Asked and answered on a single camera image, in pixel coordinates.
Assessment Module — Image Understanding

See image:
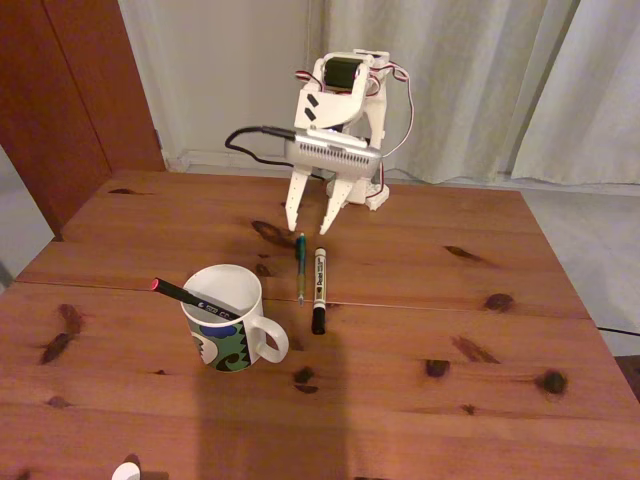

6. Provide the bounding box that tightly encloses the green mechanical pencil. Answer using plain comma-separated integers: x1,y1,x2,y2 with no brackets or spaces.
294,232,308,307

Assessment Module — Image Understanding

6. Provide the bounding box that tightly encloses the white marker with black cap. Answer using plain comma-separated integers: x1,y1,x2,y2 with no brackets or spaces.
311,247,329,335

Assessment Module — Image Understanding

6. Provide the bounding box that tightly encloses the black pen with red end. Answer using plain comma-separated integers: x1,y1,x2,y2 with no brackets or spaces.
150,277,241,321

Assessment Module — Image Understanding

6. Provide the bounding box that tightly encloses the white curtain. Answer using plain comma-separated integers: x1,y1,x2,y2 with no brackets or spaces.
299,0,584,186
512,0,640,187

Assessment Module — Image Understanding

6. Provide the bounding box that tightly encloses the white mug with green pattern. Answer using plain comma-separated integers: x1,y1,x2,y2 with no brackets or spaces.
179,263,290,374

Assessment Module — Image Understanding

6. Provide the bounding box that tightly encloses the brown wooden cabinet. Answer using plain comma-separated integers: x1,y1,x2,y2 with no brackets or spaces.
0,0,166,241

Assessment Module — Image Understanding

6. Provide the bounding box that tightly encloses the silver camera box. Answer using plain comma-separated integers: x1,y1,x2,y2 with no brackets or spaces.
284,128,384,181

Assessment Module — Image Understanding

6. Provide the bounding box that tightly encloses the black camera cable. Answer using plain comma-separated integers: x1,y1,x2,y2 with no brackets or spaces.
224,124,296,166

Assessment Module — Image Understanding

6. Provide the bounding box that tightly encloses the red white servo wire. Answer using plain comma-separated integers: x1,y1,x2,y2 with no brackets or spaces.
382,60,417,169

